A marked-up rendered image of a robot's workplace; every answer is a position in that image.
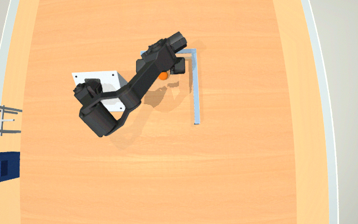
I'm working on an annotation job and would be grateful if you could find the light blue l-shaped low wall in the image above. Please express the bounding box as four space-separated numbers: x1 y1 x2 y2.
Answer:
177 48 200 125

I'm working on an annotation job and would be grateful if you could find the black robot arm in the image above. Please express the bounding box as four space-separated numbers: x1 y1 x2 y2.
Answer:
73 31 188 138

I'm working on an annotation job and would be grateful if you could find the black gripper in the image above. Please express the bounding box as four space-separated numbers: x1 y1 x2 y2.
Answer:
136 57 186 75

